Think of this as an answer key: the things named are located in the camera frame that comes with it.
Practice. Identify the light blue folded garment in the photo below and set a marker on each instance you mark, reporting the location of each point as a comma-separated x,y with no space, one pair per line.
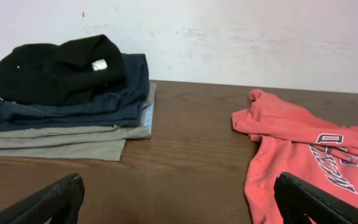
147,119

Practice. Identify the black folded garment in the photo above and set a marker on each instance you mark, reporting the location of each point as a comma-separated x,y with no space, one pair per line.
60,75

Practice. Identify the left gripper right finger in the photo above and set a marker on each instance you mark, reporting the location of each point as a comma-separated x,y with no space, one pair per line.
300,202

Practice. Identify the beige folded garment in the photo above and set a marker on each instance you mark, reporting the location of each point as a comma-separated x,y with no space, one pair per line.
87,142

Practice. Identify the navy folded garment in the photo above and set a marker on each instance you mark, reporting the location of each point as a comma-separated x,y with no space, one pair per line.
123,108

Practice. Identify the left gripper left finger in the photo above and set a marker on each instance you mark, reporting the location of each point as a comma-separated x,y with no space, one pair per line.
58,203

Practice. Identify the red printed t-shirt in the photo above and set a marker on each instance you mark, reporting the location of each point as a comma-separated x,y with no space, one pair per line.
293,140

